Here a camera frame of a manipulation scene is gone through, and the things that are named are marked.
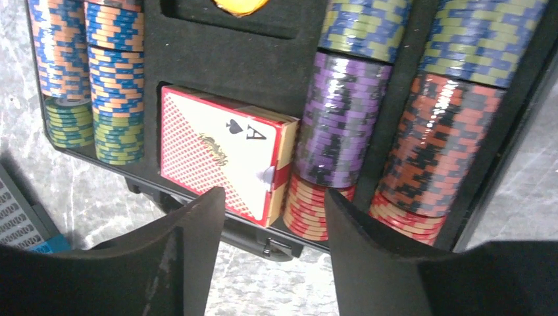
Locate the black poker set case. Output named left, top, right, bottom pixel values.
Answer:
left=47, top=1, right=557, bottom=261

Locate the red playing card deck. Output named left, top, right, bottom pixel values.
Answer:
left=161, top=86, right=299, bottom=227

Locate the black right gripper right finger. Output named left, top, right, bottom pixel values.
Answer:
left=325, top=189, right=557, bottom=315

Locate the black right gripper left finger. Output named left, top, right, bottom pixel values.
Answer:
left=1, top=187, right=225, bottom=315

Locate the green orange chip row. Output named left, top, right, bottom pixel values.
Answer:
left=369, top=1, right=557, bottom=246

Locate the dark grey lego baseplate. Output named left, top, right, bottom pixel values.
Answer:
left=1, top=167, right=59, bottom=250

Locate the light blue lego brick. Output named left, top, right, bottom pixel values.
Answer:
left=29, top=234, right=72, bottom=253

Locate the orange big blind button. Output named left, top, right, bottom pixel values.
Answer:
left=213, top=0, right=268, bottom=17

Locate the green purple chip row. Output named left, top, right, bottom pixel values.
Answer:
left=282, top=0, right=412, bottom=242

